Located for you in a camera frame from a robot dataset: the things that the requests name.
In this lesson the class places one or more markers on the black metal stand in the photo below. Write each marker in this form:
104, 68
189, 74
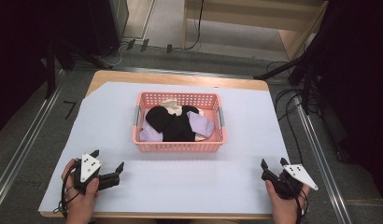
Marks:
304, 67
55, 53

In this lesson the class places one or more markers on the purple sock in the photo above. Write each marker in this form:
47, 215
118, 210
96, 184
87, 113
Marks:
201, 124
149, 134

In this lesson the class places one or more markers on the metal floor rail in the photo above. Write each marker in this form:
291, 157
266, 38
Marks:
320, 161
24, 146

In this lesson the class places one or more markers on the white table mat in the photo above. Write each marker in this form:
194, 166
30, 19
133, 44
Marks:
118, 130

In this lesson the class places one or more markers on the beige sock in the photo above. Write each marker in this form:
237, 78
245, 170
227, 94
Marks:
199, 137
171, 105

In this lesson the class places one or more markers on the black curtain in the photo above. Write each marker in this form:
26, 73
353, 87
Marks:
361, 77
18, 46

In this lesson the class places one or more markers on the person's right hand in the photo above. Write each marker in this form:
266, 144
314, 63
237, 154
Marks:
283, 208

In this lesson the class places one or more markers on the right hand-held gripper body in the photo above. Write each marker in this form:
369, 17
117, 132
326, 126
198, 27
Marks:
289, 182

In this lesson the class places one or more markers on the black sock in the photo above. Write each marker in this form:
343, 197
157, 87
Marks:
180, 127
158, 118

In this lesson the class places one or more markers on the pink plastic basket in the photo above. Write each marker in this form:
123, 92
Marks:
178, 146

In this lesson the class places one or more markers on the wooden table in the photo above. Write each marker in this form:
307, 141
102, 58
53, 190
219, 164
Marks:
149, 77

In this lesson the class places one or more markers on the person's left hand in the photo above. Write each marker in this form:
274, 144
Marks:
81, 202

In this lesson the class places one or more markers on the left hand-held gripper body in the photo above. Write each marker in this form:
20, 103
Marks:
87, 168

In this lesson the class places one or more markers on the wooden shelf unit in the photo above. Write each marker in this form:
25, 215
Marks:
258, 23

